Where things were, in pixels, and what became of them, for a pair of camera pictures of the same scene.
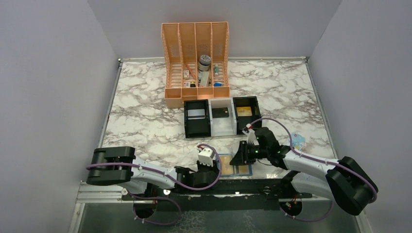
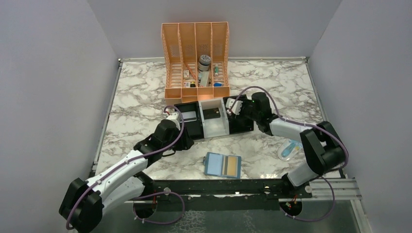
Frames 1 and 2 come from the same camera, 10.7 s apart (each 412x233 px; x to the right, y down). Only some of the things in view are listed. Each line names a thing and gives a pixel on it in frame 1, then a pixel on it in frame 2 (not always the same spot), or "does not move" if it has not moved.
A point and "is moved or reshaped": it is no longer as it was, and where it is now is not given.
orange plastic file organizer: x=196 y=61 does not move
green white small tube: x=216 y=70 does not move
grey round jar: x=204 y=62 does not move
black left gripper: x=214 y=168 → x=185 y=142
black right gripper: x=242 y=156 → x=248 y=102
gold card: x=244 y=169 → x=232 y=166
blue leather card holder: x=227 y=169 is moved or reshaped
